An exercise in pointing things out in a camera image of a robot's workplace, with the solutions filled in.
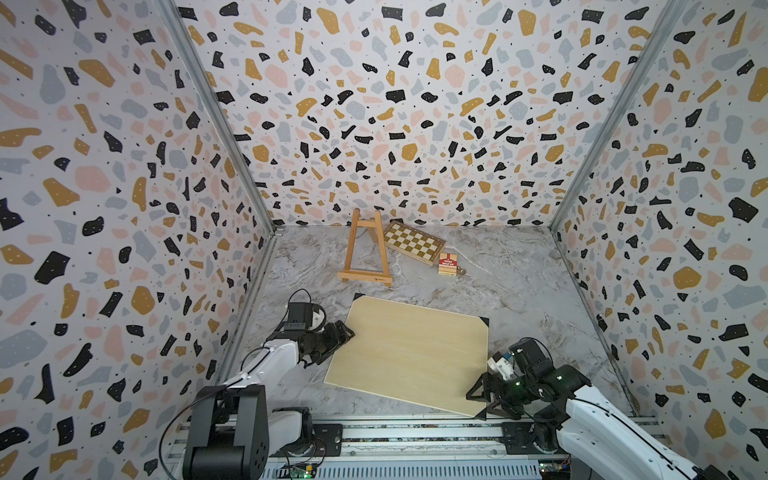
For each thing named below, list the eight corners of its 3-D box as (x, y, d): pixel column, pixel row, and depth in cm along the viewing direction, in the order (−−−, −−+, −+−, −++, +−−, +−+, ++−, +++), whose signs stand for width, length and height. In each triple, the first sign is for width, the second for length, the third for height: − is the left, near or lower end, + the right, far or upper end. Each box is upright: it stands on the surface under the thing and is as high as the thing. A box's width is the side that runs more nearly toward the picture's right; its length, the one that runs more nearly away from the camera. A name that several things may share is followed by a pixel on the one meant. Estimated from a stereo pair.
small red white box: (438, 276, 110) (439, 272, 108) (436, 256, 116) (437, 252, 114) (459, 276, 110) (460, 272, 108) (456, 257, 116) (457, 252, 114)
